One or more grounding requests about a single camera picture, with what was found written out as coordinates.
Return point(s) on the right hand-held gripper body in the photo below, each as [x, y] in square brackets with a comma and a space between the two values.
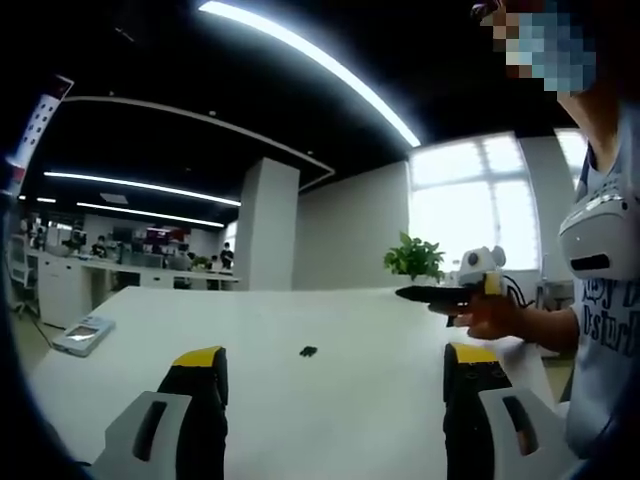
[481, 267]

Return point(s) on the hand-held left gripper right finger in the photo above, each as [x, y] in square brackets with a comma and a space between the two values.
[480, 415]

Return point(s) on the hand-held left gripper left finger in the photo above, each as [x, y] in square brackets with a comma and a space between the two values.
[165, 425]

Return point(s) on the black plastic buckle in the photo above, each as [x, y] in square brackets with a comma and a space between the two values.
[308, 351]

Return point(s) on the person's right hand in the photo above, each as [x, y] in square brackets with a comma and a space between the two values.
[487, 317]

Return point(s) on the green potted plant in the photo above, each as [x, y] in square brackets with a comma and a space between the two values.
[415, 257]

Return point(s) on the white chest-worn device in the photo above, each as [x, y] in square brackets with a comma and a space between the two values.
[597, 235]

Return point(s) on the white flat device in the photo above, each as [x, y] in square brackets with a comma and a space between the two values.
[84, 335]

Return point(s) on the person in grey shirt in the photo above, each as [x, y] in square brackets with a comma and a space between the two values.
[607, 325]

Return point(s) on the white office counter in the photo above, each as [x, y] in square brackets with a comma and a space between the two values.
[120, 280]

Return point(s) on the white office chair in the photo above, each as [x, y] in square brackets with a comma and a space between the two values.
[20, 280]

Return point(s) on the long ceiling light strip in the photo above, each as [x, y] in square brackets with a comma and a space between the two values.
[310, 60]

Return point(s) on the white dotted calibration board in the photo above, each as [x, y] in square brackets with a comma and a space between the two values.
[37, 125]

